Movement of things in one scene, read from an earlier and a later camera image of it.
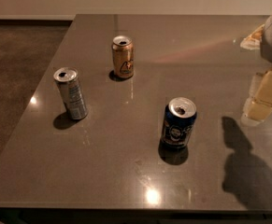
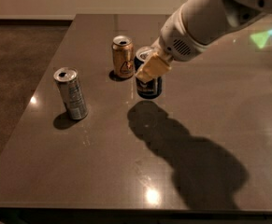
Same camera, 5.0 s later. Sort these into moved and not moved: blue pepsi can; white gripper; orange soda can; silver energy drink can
Moved: blue pepsi can; white gripper
Not moved: silver energy drink can; orange soda can
